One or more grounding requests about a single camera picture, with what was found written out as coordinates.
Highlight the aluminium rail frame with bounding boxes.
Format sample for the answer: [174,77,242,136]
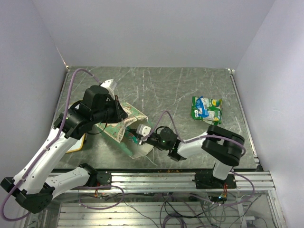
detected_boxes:
[26,171,276,193]

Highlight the green paper bag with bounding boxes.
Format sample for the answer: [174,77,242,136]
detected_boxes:
[96,101,153,159]

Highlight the blue snack packet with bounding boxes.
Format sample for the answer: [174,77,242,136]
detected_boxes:
[194,96,209,118]

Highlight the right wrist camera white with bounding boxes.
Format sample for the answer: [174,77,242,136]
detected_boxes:
[136,124,151,139]

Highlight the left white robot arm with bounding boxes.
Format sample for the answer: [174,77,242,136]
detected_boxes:
[0,84,128,214]

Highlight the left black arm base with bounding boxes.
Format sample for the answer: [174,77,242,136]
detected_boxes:
[73,171,112,190]

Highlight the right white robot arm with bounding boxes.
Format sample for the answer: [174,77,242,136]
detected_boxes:
[135,124,246,188]

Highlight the loose cables under table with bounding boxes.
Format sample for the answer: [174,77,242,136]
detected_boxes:
[78,187,259,228]

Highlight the small whiteboard yellow frame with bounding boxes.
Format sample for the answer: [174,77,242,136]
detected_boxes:
[66,133,87,153]

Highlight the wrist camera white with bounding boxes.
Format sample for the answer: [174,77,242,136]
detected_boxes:
[136,124,151,139]
[100,79,117,91]

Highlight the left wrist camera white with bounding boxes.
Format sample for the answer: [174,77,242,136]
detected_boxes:
[100,79,117,91]

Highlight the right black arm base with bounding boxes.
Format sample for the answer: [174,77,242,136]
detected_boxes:
[192,169,237,189]

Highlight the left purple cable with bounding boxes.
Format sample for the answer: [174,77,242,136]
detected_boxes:
[0,68,125,220]

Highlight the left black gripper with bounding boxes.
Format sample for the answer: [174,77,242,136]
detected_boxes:
[92,95,128,124]

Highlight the teal white snack packet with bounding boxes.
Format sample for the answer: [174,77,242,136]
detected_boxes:
[127,133,138,144]

